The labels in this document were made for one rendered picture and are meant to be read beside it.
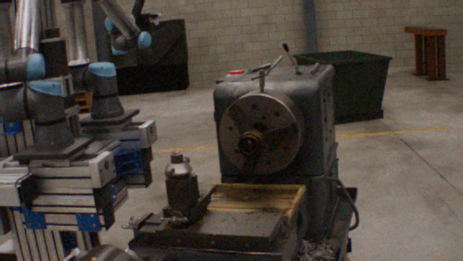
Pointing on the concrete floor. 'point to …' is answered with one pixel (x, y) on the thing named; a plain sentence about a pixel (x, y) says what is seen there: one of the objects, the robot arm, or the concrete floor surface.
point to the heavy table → (429, 51)
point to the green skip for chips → (354, 83)
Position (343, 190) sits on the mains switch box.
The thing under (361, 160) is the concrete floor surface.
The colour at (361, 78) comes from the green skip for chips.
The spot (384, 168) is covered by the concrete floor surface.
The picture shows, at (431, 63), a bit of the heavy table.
